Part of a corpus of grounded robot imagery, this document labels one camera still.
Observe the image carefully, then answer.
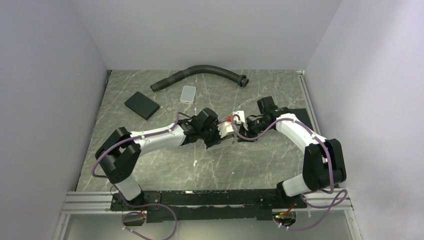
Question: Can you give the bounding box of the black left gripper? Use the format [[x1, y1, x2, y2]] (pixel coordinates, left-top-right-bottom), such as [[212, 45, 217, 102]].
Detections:
[[200, 120, 228, 149]]

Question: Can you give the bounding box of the clear white plastic case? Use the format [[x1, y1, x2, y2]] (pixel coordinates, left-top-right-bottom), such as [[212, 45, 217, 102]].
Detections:
[[180, 85, 197, 105]]

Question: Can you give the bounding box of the white cardboard box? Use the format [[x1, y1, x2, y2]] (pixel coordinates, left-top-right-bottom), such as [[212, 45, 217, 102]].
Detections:
[[206, 135, 235, 150]]

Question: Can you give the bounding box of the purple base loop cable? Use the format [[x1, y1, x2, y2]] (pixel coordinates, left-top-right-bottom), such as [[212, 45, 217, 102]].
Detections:
[[121, 200, 180, 240]]

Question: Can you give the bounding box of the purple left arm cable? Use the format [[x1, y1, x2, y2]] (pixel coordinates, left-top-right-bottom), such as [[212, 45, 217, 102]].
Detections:
[[91, 111, 229, 180]]

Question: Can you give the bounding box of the black flat rectangular box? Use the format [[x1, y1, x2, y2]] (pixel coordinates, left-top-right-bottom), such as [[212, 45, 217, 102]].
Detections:
[[124, 91, 160, 121]]

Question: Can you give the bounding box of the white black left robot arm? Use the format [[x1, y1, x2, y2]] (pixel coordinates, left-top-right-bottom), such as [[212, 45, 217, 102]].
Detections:
[[95, 108, 229, 210]]

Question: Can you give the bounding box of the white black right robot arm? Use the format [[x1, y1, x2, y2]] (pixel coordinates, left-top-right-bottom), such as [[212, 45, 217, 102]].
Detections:
[[231, 96, 347, 208]]

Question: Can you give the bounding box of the aluminium frame rail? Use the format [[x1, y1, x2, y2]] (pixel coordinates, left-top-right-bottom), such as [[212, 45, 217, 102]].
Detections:
[[61, 191, 113, 215]]

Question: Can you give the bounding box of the black mounting base rail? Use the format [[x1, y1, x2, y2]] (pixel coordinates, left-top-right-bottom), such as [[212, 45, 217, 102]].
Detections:
[[110, 188, 307, 223]]

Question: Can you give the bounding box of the black corrugated hose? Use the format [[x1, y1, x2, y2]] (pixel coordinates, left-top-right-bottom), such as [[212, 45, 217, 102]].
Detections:
[[150, 64, 250, 93]]

